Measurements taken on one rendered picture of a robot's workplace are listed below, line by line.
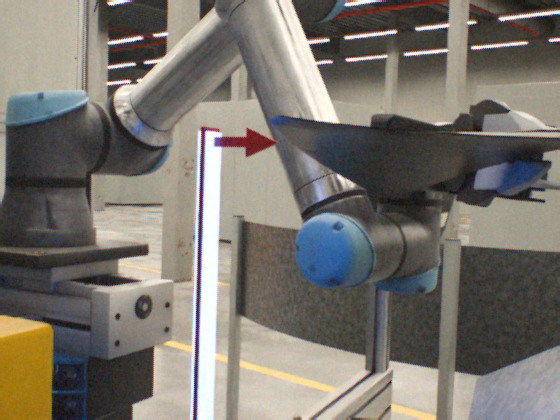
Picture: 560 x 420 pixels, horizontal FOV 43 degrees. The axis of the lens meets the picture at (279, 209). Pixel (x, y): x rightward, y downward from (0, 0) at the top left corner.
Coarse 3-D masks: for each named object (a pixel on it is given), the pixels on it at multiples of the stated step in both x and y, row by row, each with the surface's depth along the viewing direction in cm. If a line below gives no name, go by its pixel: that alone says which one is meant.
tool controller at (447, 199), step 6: (366, 192) 113; (372, 198) 112; (444, 198) 123; (450, 198) 128; (372, 204) 112; (444, 204) 125; (450, 204) 129; (444, 210) 126; (450, 210) 131; (444, 216) 128; (444, 222) 129; (444, 228) 131
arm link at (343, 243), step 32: (224, 0) 79; (256, 0) 77; (288, 0) 79; (256, 32) 77; (288, 32) 77; (256, 64) 77; (288, 64) 76; (256, 96) 78; (288, 96) 75; (320, 96) 76; (288, 160) 75; (320, 192) 72; (352, 192) 72; (320, 224) 70; (352, 224) 70; (384, 224) 74; (320, 256) 70; (352, 256) 68; (384, 256) 73
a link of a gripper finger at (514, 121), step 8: (512, 112) 57; (520, 112) 58; (488, 120) 61; (496, 120) 59; (504, 120) 58; (512, 120) 57; (520, 120) 56; (528, 120) 55; (536, 120) 56; (488, 128) 61; (496, 128) 59; (504, 128) 58; (512, 128) 57; (520, 128) 55; (528, 128) 55; (536, 128) 54; (544, 128) 54; (552, 128) 57
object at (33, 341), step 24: (0, 336) 35; (24, 336) 36; (48, 336) 38; (0, 360) 35; (24, 360) 36; (48, 360) 38; (0, 384) 35; (24, 384) 36; (48, 384) 38; (0, 408) 35; (24, 408) 36; (48, 408) 38
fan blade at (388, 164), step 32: (288, 128) 47; (320, 128) 45; (352, 128) 44; (384, 128) 43; (320, 160) 56; (352, 160) 55; (384, 160) 55; (416, 160) 55; (448, 160) 55; (480, 160) 55; (384, 192) 63
